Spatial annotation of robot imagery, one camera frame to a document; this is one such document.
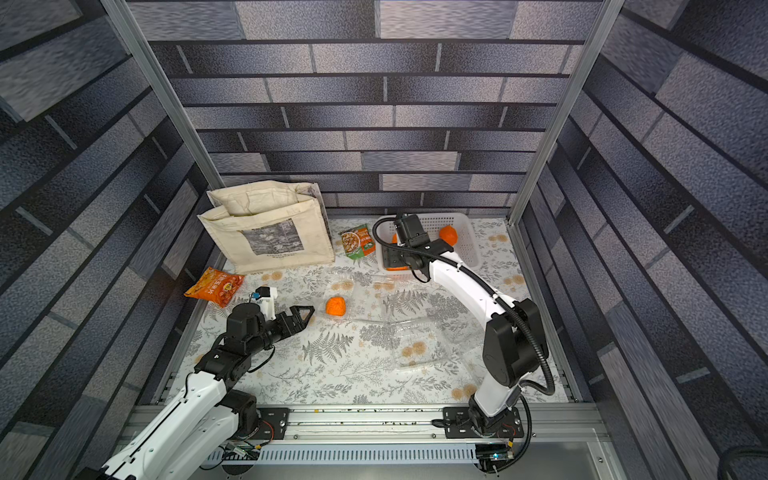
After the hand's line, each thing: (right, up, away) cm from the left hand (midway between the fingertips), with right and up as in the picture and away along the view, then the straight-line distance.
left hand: (305, 312), depth 81 cm
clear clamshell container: (+16, 0, +16) cm, 23 cm away
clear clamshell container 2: (+31, -11, +7) cm, 34 cm away
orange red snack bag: (-33, +5, +14) cm, 37 cm away
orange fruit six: (+7, 0, +9) cm, 11 cm away
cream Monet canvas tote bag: (-13, +24, +6) cm, 28 cm away
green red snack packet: (+12, +19, +30) cm, 37 cm away
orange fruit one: (+45, +22, +26) cm, 57 cm away
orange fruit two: (+27, +11, +17) cm, 34 cm away
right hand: (+25, +17, +7) cm, 31 cm away
